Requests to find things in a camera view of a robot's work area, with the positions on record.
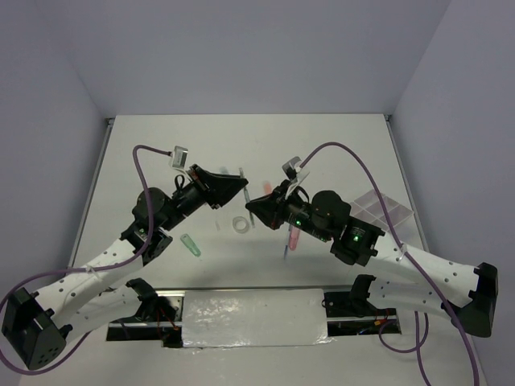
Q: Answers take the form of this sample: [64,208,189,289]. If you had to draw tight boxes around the silver foil sheet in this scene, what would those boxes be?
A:
[182,289,330,348]

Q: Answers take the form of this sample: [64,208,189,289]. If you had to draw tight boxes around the blue pen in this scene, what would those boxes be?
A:
[282,226,291,261]

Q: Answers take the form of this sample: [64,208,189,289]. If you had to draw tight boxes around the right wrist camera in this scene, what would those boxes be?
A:
[282,156,310,192]

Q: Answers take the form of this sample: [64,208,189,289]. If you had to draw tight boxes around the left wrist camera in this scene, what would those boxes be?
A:
[169,146,189,170]

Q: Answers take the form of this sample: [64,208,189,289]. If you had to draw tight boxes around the metal base rail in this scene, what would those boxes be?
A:
[106,289,400,349]

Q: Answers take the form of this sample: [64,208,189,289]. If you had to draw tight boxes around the green correction tape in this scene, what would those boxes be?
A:
[180,234,201,257]

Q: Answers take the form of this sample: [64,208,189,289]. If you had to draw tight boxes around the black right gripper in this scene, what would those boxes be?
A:
[245,179,331,241]

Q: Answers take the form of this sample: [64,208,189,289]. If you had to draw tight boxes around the pink correction tape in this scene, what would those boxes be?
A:
[288,227,301,251]

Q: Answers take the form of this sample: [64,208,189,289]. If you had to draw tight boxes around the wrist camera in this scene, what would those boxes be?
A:
[282,156,310,192]
[169,146,189,170]

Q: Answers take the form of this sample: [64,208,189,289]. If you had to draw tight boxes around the clear tape roll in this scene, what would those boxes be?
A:
[232,216,250,234]

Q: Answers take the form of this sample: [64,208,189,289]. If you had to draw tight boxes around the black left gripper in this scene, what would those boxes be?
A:
[161,164,248,231]

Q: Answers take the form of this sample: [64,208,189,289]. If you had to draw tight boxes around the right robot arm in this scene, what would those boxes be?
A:
[245,187,498,338]

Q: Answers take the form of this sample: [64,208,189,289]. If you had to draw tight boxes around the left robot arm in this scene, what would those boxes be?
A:
[1,165,248,375]

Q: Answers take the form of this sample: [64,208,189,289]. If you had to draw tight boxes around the white divided organizer tray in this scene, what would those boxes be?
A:
[350,190,414,232]

